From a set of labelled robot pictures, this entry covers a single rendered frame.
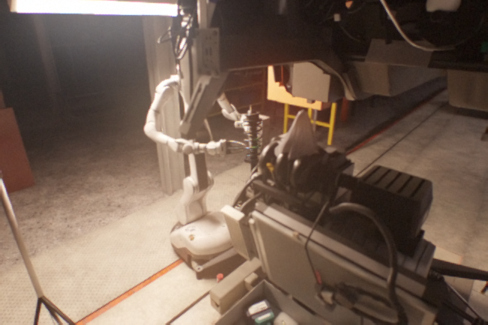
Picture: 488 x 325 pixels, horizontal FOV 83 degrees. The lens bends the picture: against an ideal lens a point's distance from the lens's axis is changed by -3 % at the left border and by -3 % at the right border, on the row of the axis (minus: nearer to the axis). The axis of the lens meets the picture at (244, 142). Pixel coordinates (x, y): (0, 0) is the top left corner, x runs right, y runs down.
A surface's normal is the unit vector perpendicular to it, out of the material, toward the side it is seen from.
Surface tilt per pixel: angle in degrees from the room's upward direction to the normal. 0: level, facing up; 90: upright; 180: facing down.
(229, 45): 90
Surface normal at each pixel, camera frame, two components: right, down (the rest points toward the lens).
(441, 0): -0.68, 0.27
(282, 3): -0.04, 0.29
